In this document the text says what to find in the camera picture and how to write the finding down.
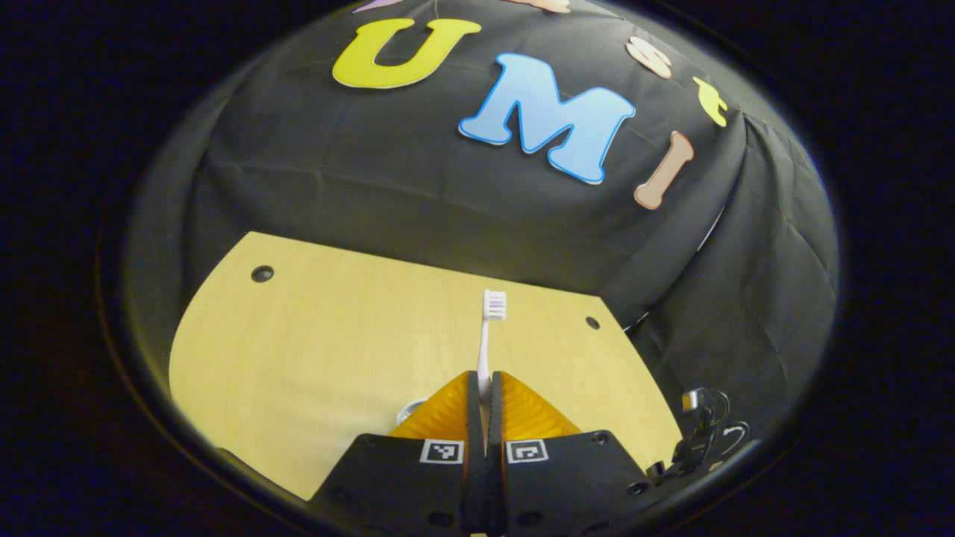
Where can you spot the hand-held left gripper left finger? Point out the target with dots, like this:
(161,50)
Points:
(403,485)

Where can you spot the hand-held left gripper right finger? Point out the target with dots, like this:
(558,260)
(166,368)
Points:
(567,485)

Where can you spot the white toothbrush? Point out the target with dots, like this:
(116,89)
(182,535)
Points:
(485,350)

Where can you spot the black backdrop cloth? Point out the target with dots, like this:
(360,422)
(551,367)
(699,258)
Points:
(388,186)

